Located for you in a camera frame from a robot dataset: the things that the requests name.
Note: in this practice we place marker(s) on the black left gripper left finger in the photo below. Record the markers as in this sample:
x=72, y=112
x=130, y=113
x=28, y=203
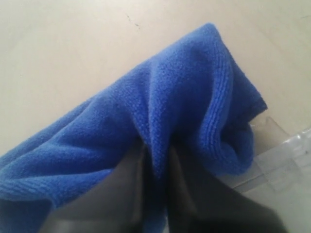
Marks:
x=114, y=205

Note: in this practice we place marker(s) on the white board with metal frame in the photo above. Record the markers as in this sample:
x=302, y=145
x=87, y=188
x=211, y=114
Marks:
x=279, y=158

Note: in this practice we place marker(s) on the blue cloth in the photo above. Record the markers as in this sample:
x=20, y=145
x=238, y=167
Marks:
x=193, y=90

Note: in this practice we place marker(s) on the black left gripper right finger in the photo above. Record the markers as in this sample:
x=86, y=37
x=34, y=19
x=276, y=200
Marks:
x=200, y=203

